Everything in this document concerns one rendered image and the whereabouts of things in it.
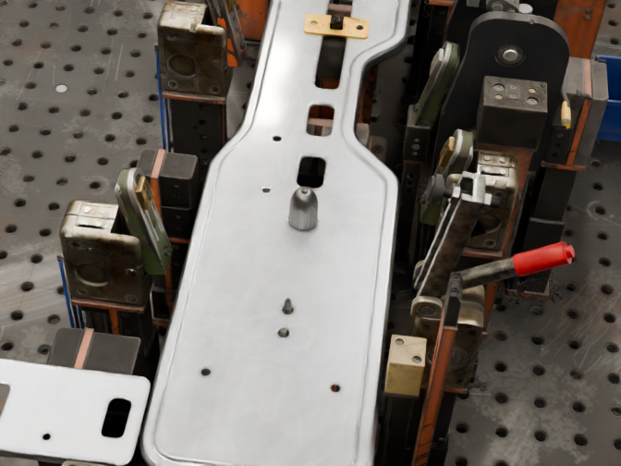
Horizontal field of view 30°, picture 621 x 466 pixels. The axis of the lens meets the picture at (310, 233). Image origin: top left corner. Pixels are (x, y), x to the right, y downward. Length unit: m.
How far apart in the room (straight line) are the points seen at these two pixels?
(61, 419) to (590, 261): 0.85
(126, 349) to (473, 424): 0.50
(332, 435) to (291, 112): 0.45
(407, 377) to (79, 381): 0.32
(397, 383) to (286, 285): 0.18
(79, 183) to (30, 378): 0.62
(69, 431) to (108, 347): 0.12
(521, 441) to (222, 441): 0.51
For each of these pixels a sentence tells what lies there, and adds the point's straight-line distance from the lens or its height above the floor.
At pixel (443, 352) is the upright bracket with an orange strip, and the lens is 1.05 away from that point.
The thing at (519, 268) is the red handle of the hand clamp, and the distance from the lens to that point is 1.12.
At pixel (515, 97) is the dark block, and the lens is 1.29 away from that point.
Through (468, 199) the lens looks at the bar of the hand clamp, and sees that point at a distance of 1.04.
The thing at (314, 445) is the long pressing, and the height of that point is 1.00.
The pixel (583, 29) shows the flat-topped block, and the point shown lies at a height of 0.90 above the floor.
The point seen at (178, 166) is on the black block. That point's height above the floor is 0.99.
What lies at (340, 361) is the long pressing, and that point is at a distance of 1.17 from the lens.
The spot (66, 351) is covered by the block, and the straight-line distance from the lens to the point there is 1.22.
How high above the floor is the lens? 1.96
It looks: 49 degrees down
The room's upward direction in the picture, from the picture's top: 3 degrees clockwise
